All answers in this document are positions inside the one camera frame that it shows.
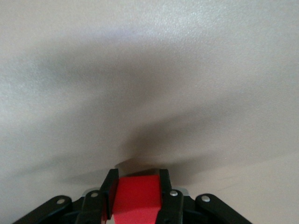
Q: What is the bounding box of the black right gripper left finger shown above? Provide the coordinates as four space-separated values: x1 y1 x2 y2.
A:
13 168 120 224

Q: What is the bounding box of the red cube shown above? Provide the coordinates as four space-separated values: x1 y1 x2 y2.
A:
111 174 163 224

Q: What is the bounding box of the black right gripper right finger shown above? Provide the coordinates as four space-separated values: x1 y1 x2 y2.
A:
154 168 255 224

